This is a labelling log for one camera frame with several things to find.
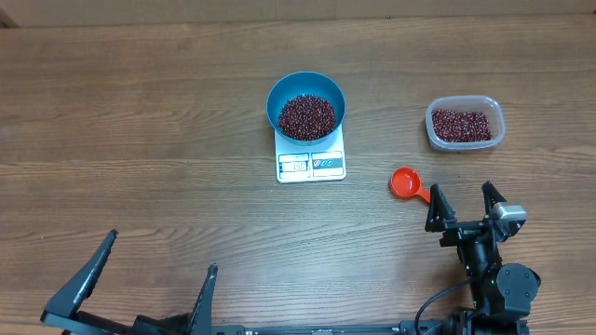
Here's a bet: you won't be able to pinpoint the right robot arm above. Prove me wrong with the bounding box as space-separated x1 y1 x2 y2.
413 181 541 335

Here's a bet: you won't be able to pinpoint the clear plastic container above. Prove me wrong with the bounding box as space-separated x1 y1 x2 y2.
425 95 506 152

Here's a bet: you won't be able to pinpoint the blue bowl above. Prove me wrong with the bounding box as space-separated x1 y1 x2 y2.
265 72 346 146

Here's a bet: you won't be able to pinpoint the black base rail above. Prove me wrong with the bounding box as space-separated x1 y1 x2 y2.
209 318 530 335

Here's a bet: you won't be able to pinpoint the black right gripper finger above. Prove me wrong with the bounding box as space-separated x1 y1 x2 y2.
481 181 506 219
425 183 457 233

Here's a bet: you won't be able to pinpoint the white digital kitchen scale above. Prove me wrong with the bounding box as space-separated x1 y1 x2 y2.
275 126 346 183

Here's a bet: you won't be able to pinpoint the red beans in bowl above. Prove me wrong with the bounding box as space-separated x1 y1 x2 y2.
277 94 336 141

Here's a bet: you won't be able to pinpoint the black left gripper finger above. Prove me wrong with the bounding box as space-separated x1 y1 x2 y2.
188 263 218 335
45 230 118 316

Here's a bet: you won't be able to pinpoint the red measuring scoop blue handle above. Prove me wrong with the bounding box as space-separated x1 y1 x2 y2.
388 167 430 204

